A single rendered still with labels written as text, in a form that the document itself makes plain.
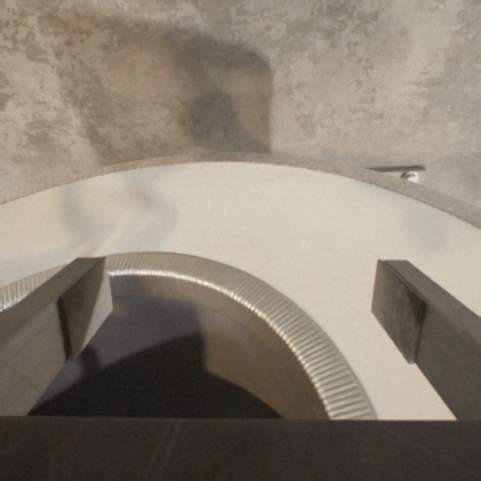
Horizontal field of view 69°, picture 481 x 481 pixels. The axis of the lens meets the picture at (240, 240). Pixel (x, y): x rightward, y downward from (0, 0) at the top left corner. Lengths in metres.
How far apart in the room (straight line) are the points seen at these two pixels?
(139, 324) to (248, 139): 0.54
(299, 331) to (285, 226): 0.18
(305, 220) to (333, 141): 0.43
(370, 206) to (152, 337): 0.39
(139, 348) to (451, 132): 0.82
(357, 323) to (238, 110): 0.63
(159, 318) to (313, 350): 0.27
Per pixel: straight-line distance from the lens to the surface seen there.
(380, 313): 0.17
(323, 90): 0.88
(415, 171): 0.98
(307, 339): 0.38
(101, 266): 0.16
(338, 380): 0.36
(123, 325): 0.59
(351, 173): 0.63
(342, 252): 0.47
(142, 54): 0.91
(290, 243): 0.48
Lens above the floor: 0.83
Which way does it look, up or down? 49 degrees down
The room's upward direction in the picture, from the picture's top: 169 degrees counter-clockwise
